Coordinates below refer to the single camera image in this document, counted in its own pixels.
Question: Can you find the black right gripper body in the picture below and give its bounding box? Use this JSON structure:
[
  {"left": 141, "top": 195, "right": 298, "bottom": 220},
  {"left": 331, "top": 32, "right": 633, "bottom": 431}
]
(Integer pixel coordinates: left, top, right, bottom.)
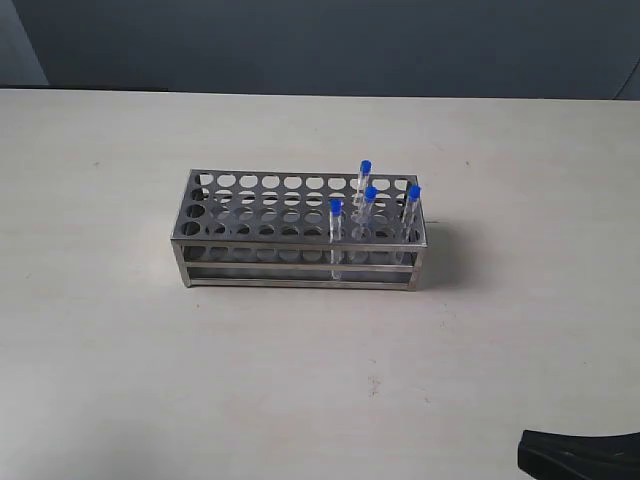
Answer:
[{"left": 517, "top": 430, "right": 639, "bottom": 480}]

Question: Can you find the stainless steel test tube rack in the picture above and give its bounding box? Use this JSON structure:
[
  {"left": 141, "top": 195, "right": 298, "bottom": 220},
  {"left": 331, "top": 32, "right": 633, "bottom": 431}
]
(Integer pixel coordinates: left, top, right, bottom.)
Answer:
[{"left": 171, "top": 170, "right": 428, "bottom": 290}]

